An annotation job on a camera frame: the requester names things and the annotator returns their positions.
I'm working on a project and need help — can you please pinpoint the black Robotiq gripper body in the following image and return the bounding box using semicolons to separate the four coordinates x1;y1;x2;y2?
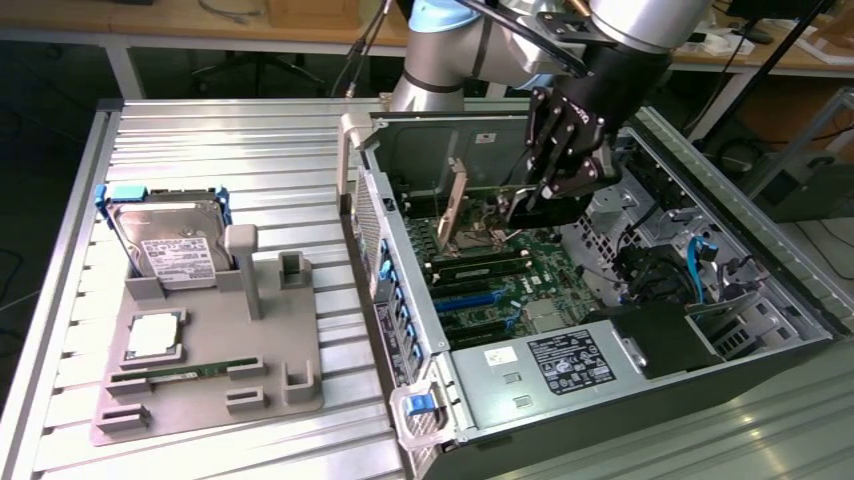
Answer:
556;44;673;162

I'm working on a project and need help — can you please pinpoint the green graphics card black shroud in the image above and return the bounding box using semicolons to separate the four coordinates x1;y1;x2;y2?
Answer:
435;156;592;250

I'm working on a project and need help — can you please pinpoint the silver disk bay cage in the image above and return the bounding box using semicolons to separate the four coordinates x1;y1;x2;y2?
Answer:
558;149;675;251

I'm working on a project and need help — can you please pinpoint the silver socket cover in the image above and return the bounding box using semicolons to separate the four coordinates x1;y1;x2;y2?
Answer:
484;199;519;240

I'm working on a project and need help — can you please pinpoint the green Dell motherboard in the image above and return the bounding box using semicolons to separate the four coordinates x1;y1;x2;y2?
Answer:
399;187;606;351

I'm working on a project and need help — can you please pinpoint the CPU socket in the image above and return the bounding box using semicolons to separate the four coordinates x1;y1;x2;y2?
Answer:
459;215;499;257

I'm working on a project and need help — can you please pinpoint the black monitor stand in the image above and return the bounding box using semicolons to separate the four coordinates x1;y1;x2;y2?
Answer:
723;0;775;44

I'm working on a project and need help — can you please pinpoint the black slanted stand pole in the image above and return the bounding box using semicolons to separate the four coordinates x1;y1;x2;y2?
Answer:
685;0;842;140

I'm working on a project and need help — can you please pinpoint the silver chipset heat sink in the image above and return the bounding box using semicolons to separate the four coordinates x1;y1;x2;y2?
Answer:
522;298;567;334

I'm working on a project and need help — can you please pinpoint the blue expansion slot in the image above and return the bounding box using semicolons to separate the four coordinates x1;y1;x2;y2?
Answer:
432;291;514;314

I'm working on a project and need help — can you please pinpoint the white flat box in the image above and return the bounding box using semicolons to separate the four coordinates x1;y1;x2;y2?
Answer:
793;37;854;64

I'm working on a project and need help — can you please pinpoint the black plastic air shroud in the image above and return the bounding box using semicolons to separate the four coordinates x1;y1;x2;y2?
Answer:
578;301;727;380

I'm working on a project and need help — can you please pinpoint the dark grey floor unit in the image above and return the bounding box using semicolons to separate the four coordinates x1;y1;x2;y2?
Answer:
753;149;854;224

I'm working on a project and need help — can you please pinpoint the silver perforated disk bay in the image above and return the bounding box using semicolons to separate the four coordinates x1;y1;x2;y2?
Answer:
686;289;802;362

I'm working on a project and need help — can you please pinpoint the silver power supply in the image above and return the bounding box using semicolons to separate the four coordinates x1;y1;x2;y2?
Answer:
447;319;650;432

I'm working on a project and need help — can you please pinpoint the open black PC case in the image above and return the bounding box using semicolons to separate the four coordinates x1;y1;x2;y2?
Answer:
336;109;843;480

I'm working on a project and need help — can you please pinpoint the hard disk in blue carrier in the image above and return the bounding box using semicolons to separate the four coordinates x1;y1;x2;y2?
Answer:
92;183;235;292

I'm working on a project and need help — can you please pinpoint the silver CPU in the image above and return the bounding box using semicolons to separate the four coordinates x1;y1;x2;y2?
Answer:
124;315;183;359

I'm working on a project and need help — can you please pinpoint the grey parts rack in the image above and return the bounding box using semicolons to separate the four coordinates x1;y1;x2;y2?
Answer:
89;224;328;449

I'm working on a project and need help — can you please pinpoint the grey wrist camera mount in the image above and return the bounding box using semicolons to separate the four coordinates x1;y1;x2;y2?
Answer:
532;12;606;76

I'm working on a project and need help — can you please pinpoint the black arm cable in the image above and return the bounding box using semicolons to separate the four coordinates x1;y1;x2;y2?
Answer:
456;0;595;80

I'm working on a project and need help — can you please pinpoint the black wire bundle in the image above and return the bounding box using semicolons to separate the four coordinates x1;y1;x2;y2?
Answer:
610;244;709;307

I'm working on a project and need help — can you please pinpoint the blue data wire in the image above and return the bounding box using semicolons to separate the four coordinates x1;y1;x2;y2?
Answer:
683;232;721;307

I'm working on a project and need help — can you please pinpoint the wooden desk white frame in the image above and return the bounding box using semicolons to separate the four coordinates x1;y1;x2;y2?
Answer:
0;0;854;146

